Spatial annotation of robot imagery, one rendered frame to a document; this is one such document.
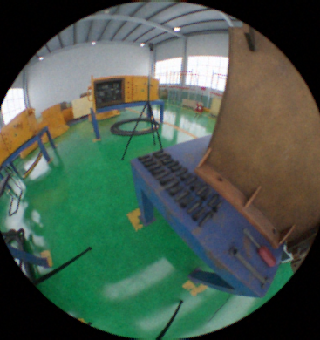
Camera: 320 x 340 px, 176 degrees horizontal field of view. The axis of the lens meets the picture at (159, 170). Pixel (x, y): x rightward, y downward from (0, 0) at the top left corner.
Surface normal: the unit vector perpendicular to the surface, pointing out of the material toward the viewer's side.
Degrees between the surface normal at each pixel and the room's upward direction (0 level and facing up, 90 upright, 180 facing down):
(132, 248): 0
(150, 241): 0
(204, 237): 0
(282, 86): 90
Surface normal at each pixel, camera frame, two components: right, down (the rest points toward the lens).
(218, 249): 0.07, -0.72
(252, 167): -0.81, 0.37
